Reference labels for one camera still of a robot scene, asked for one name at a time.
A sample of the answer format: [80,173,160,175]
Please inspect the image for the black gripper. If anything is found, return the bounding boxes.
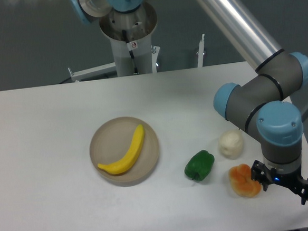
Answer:
[251,160,308,205]

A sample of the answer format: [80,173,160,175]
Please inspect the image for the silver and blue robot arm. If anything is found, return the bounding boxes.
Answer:
[70,0,308,201]

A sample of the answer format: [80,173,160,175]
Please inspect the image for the yellow banana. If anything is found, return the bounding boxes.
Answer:
[97,124,145,175]

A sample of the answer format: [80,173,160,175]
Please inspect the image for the beige round plate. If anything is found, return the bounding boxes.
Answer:
[89,117,160,186]

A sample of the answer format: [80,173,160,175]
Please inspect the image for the orange bread roll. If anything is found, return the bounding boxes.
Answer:
[228,163,262,198]

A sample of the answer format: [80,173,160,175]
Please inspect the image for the white garlic bulb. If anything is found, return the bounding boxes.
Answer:
[218,129,244,159]

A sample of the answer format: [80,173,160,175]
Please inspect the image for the green bell pepper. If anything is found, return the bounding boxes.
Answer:
[184,150,215,181]

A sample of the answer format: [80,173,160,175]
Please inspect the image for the white metal post right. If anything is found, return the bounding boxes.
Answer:
[197,34,205,68]

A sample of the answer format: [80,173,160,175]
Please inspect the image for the black cable on pedestal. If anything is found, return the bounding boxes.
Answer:
[121,28,139,75]

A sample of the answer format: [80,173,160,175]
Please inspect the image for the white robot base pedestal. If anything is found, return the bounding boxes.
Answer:
[110,34,160,77]

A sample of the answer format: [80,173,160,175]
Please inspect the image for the white metal bracket left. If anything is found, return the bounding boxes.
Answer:
[68,62,116,82]

